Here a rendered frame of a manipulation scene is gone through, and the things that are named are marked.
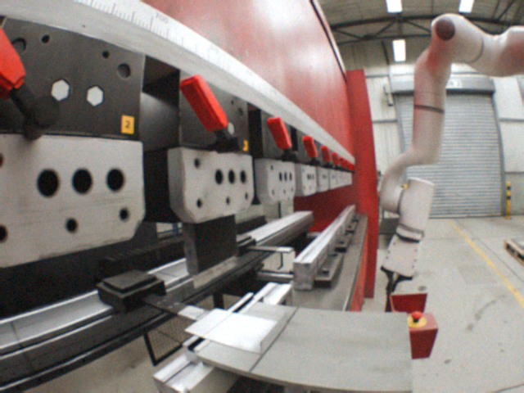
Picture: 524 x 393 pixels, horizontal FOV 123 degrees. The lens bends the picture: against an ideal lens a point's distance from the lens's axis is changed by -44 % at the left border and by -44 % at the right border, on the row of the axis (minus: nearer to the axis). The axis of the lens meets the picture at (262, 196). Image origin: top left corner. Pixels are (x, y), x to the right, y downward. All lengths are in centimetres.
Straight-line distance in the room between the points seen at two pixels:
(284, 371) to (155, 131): 31
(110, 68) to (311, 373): 36
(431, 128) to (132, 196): 62
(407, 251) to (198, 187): 58
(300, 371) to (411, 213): 51
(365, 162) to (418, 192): 178
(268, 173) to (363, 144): 207
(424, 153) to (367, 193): 182
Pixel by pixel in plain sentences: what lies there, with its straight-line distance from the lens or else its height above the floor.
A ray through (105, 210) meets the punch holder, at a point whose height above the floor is 120.
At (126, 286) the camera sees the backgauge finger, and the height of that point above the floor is 103.
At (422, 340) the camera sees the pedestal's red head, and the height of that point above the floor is 74.
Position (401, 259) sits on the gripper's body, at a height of 99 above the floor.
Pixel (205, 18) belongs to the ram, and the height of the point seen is 144.
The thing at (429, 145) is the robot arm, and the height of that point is 129.
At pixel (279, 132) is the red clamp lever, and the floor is 129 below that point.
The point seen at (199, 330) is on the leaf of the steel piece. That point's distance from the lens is 40.
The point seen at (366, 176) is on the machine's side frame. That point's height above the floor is 123.
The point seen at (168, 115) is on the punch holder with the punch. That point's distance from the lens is 28.
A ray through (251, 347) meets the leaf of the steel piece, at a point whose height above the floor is 100.
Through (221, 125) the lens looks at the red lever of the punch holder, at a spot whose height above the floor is 127.
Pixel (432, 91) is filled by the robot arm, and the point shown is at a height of 141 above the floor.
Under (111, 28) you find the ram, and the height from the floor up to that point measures 135.
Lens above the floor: 121
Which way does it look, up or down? 3 degrees down
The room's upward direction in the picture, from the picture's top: 3 degrees counter-clockwise
